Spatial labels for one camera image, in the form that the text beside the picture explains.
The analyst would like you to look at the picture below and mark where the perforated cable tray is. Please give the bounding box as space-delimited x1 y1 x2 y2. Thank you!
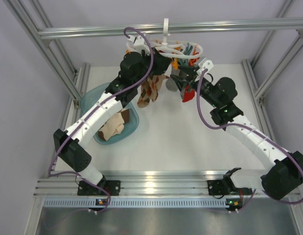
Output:
43 197 229 208

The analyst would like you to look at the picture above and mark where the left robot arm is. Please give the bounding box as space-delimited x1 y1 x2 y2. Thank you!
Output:
53 48 172 194

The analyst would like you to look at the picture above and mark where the white round clip hanger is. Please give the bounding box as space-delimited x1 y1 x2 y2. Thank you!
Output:
125 18 203 65

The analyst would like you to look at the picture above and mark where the cream sock in basin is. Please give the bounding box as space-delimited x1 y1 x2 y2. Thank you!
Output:
98 109 129 141

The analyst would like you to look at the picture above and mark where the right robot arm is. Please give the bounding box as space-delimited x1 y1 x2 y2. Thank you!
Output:
170 66 303 200

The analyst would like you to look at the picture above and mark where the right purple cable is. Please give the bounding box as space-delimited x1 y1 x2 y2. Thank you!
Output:
195 68 303 213

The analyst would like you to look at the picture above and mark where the orange clothes peg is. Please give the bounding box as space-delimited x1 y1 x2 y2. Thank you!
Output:
171 58 178 71

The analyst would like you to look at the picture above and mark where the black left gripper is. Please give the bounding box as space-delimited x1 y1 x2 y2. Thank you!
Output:
133 47 172 87

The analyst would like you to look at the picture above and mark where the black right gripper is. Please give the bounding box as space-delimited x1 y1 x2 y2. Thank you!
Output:
171 66 220 108

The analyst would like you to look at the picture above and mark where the argyle beige orange sock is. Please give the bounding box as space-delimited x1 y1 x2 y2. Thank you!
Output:
137 74 169 108

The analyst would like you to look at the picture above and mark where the teal clothes peg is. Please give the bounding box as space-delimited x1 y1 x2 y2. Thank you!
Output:
183 43 194 59

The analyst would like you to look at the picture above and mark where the teal plastic basin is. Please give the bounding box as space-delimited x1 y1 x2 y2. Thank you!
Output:
81 83 139 145

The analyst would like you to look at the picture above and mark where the purple cable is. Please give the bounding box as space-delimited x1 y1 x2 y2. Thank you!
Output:
195 68 303 213
47 27 157 213

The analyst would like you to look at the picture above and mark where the red sock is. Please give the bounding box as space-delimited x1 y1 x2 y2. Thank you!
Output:
181 85 195 103

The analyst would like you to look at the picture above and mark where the aluminium frame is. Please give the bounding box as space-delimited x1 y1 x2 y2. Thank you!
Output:
1 0 303 235

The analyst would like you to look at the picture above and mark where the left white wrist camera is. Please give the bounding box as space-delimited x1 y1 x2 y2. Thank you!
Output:
126 35 150 53

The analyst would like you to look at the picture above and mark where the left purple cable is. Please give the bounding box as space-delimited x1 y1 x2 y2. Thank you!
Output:
47 27 157 213

